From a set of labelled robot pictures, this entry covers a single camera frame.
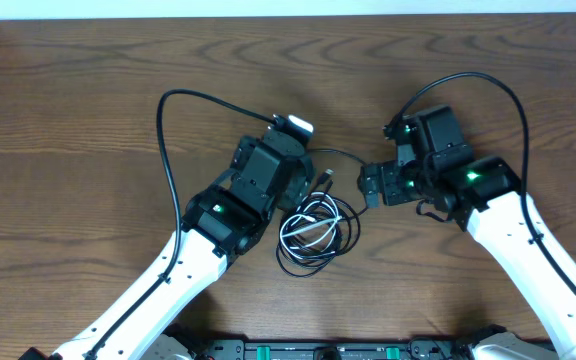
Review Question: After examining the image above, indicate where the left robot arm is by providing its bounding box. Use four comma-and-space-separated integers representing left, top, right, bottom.
50, 130, 314, 360

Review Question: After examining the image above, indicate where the black usb cable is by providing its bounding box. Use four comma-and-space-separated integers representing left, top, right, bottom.
277, 147, 369, 271
275, 168, 364, 279

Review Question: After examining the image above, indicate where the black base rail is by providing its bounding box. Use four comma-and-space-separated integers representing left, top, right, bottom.
137, 324, 559, 360

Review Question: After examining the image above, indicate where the white usb cable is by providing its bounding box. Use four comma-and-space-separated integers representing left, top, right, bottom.
278, 192, 344, 251

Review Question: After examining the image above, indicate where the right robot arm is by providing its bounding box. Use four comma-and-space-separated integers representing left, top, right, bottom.
357, 105, 576, 359

